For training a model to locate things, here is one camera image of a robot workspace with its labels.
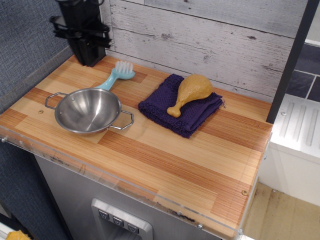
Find violet folded towel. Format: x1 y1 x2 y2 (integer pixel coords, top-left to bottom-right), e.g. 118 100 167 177
138 74 223 139

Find clear acrylic table edge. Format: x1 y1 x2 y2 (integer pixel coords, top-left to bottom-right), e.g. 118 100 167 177
0 126 244 240

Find yellow plastic chicken drumstick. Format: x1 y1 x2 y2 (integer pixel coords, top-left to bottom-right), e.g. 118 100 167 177
166 74 214 118

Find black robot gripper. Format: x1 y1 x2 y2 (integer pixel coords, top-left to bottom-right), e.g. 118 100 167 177
49 0 111 67

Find yellow object bottom left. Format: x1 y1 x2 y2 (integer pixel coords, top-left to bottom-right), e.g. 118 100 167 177
6 230 31 240

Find stainless steel two-handled bowl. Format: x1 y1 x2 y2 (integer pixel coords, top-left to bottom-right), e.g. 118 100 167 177
44 88 134 135

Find silver toy fridge dispenser panel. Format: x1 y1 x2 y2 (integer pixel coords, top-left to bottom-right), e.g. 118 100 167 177
91 198 154 240

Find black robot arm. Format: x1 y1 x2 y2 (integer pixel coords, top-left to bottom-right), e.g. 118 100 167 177
49 0 111 67

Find white ribbed sink counter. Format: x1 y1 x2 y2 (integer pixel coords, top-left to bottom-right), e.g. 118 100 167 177
271 94 320 158

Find light blue dish brush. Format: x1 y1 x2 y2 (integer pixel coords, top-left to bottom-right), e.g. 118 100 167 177
96 60 136 91

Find dark right frame post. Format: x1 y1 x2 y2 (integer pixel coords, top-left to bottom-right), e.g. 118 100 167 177
266 0 320 124

